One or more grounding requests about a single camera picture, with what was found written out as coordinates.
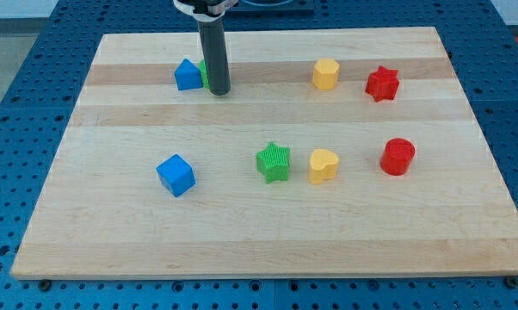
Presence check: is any blue cube block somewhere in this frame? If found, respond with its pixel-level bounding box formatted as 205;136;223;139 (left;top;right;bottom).
156;154;196;197

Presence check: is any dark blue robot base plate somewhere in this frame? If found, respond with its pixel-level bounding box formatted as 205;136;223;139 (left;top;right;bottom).
229;0;315;14

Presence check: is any red star block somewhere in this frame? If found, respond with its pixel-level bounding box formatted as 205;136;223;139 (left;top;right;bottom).
365;65;400;102

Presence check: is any yellow heart block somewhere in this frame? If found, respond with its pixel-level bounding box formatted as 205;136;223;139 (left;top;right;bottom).
308;149;340;184

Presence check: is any blue triangular block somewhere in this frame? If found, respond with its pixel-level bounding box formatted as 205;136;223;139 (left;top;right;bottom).
174;59;203;90

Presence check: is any red cylinder block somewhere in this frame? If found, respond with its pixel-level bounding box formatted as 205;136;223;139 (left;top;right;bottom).
379;138;416;176

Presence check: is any wooden board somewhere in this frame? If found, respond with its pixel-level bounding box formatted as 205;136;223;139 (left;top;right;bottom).
10;27;518;280

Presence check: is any green block behind rod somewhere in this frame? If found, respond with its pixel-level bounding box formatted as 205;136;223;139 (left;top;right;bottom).
198;59;210;90

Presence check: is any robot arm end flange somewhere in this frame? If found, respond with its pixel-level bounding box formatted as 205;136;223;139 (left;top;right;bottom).
173;0;238;22

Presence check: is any yellow hexagon block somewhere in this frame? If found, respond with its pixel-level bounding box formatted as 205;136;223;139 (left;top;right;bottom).
312;58;340;90

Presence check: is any green star block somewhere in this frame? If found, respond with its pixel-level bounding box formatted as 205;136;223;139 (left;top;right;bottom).
256;142;290;183

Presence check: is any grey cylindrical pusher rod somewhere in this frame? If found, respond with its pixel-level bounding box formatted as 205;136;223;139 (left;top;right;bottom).
198;17;231;96

